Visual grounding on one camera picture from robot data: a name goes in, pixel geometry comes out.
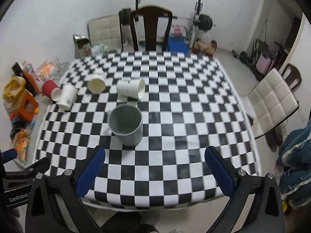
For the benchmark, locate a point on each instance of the white door frame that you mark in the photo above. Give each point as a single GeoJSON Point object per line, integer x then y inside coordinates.
{"type": "Point", "coordinates": [257, 17]}

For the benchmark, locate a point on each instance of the beige padded chair back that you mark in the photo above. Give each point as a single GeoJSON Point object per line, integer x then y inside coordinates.
{"type": "Point", "coordinates": [105, 32]}

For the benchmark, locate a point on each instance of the dark wooden chair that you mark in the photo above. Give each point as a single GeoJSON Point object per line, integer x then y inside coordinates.
{"type": "Point", "coordinates": [150, 29]}
{"type": "Point", "coordinates": [292, 77]}

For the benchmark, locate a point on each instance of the white barbell rack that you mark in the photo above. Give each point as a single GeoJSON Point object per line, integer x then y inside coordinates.
{"type": "Point", "coordinates": [196, 21]}

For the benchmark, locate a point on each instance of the white printed paper cup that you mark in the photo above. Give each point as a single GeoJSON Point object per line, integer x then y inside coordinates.
{"type": "Point", "coordinates": [66, 96]}

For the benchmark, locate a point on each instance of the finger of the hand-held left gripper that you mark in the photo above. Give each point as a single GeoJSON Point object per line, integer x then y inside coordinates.
{"type": "Point", "coordinates": [8, 155]}
{"type": "Point", "coordinates": [36, 165]}

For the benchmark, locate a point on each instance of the cream padded chair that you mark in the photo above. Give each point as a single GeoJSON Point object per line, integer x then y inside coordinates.
{"type": "Point", "coordinates": [272, 104]}

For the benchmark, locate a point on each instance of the blue floor mat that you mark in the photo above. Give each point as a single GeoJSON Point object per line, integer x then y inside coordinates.
{"type": "Point", "coordinates": [178, 45]}

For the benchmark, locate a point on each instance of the cream paper cup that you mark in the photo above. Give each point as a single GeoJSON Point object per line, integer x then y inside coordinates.
{"type": "Point", "coordinates": [97, 82]}

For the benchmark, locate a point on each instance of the pink suitcase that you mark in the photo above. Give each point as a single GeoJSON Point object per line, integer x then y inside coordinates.
{"type": "Point", "coordinates": [263, 63]}

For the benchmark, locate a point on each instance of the red paper cup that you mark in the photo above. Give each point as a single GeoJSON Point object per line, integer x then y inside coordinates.
{"type": "Point", "coordinates": [50, 89]}

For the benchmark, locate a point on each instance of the orange snack packet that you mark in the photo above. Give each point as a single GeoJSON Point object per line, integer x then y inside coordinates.
{"type": "Point", "coordinates": [20, 143]}

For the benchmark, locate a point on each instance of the yellow plastic bag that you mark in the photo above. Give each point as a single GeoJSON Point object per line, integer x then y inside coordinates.
{"type": "Point", "coordinates": [13, 87]}

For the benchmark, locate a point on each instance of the clear plastic wrapper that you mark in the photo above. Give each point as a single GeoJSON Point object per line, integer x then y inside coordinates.
{"type": "Point", "coordinates": [58, 68]}

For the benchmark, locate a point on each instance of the brown paper bag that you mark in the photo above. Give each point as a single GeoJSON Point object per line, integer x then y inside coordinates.
{"type": "Point", "coordinates": [203, 46]}

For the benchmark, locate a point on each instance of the black dumbbell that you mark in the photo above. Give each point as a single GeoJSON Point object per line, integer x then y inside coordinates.
{"type": "Point", "coordinates": [239, 54]}

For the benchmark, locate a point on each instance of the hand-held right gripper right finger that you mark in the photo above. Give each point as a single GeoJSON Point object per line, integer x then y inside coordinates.
{"type": "Point", "coordinates": [220, 173]}

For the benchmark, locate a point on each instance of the red white plastic bag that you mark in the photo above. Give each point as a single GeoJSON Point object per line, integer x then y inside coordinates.
{"type": "Point", "coordinates": [177, 30]}

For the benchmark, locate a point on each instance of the dark blue clothing pile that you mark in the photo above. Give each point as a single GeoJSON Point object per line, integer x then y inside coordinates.
{"type": "Point", "coordinates": [296, 162]}

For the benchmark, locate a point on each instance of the grey mug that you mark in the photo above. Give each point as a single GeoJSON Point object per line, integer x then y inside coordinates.
{"type": "Point", "coordinates": [126, 126]}

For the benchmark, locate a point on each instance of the open carton box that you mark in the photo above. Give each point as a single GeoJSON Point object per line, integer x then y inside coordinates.
{"type": "Point", "coordinates": [81, 46]}

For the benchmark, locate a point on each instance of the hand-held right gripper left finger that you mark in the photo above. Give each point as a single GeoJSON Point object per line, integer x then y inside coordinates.
{"type": "Point", "coordinates": [90, 173]}

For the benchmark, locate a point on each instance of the black barbell weight plate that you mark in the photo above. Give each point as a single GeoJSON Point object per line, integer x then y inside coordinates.
{"type": "Point", "coordinates": [125, 17]}
{"type": "Point", "coordinates": [206, 22]}

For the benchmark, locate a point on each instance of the orange box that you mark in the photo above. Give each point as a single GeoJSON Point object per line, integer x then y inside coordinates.
{"type": "Point", "coordinates": [26, 106]}

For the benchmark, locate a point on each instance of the crumpled white green plastic bag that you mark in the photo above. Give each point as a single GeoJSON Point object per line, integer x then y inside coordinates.
{"type": "Point", "coordinates": [100, 48]}

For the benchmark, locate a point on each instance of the black white checkered tablecloth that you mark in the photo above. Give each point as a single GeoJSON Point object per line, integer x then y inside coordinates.
{"type": "Point", "coordinates": [175, 116]}

